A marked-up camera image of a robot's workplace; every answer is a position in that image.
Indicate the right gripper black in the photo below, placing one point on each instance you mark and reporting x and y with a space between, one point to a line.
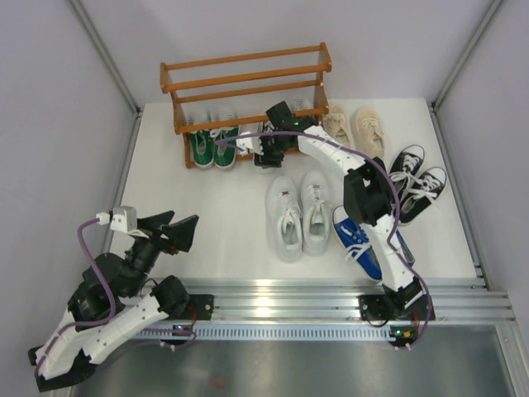
282 160

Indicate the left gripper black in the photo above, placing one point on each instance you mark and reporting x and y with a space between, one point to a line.
179 233

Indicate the black white sneaker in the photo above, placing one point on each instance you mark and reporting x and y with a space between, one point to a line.
263 162
302 107

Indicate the green sneaker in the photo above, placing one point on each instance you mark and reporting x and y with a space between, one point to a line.
202 148
224 150

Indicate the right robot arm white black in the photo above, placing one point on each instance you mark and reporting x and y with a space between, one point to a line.
367 196

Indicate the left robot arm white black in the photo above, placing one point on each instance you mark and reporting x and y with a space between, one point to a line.
96 321

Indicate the wooden two-tier shoe rack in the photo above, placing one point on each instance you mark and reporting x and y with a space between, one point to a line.
237 90

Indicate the beige sneaker left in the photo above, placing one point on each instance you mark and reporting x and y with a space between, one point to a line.
336 125

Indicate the beige sneaker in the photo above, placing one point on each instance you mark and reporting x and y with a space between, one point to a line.
368 133
336 125

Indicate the beige sneaker right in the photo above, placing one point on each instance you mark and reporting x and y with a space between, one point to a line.
368 133

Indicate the blue sneaker left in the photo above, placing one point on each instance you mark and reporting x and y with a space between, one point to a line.
356 243

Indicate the blue sneaker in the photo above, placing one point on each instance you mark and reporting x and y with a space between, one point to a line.
356 243
410 258

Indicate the black canvas sneaker upper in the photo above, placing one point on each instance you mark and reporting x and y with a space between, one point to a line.
407 164

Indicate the black canvas sneaker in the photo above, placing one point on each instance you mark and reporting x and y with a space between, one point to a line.
407 164
423 193

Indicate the black canvas sneaker lower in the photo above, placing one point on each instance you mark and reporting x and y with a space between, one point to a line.
423 193

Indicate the blue sneaker right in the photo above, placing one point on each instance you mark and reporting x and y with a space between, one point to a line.
410 258

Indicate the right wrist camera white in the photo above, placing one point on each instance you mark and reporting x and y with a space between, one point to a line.
249 143

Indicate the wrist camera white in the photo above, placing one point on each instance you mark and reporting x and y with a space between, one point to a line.
249 143
120 219

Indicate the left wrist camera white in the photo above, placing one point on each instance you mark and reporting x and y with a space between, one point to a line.
120 219

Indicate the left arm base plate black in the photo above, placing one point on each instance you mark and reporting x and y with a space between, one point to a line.
200 307

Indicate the aluminium mounting rail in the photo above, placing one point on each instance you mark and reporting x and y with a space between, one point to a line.
455 301

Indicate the slotted grey cable duct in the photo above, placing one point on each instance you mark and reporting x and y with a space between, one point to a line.
336 332

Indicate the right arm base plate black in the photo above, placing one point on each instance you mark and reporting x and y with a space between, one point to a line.
378 309

